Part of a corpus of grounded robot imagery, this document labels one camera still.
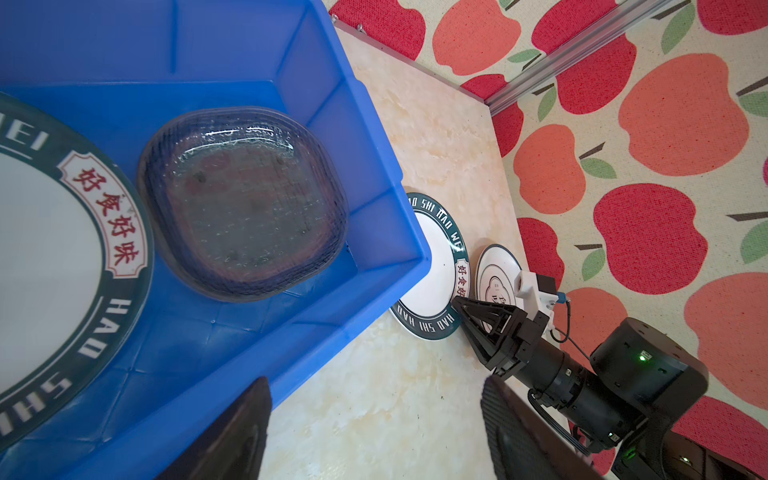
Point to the clear glass plate small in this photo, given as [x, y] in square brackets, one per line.
[245, 202]

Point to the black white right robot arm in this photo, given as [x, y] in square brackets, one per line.
[545, 414]

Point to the blue plastic bin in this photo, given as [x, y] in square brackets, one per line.
[116, 71]

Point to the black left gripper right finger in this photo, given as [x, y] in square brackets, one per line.
[521, 444]

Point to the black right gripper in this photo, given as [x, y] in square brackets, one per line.
[502, 336]

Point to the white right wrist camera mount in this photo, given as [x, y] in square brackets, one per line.
[535, 293]

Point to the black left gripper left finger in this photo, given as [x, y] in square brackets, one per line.
[233, 446]

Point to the small green rimmed plate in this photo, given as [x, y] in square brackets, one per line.
[426, 310]

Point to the aluminium frame post right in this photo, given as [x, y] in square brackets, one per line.
[609, 27]

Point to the large green rimmed plate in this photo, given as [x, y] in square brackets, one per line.
[77, 257]

